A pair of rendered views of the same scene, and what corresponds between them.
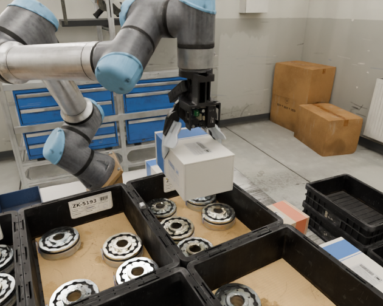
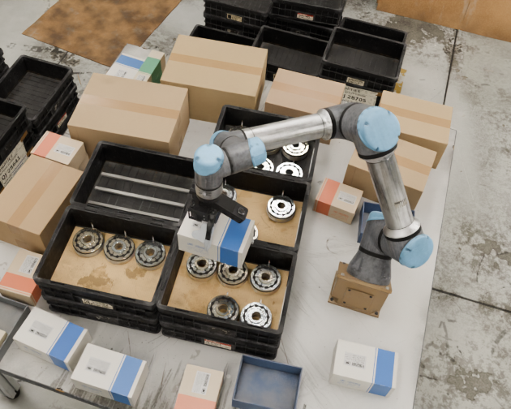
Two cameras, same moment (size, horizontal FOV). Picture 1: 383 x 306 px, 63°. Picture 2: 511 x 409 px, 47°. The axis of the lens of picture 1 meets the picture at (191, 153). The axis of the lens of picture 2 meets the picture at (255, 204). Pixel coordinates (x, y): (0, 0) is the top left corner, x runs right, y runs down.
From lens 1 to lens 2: 1.90 m
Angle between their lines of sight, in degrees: 88
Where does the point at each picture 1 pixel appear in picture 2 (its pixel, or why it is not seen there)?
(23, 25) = (349, 118)
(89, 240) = (273, 226)
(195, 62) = not seen: hidden behind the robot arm
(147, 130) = not seen: outside the picture
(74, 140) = (375, 229)
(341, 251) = (123, 377)
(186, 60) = not seen: hidden behind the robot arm
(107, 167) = (354, 268)
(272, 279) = (148, 292)
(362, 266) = (103, 372)
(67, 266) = (258, 207)
